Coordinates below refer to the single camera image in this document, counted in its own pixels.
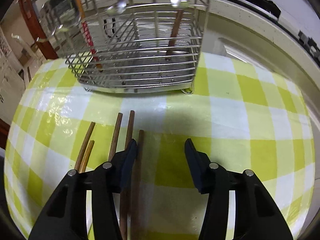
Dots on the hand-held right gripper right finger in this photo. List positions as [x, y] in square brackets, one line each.
[196, 165]

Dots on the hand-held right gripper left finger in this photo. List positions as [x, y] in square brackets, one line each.
[128, 165]

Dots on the brown wooden chopstick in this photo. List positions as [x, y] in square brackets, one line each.
[137, 192]
[176, 27]
[115, 137]
[129, 130]

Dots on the light wooden chopstick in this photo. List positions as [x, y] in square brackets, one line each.
[88, 153]
[86, 142]

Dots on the yellow white checkered tablecloth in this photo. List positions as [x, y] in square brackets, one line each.
[225, 130]

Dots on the white cabinet door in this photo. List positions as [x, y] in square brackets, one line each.
[262, 60]

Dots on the light chopstick with red print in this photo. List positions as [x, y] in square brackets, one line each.
[87, 35]

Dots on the red wooden door frame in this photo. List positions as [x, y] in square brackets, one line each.
[37, 30]

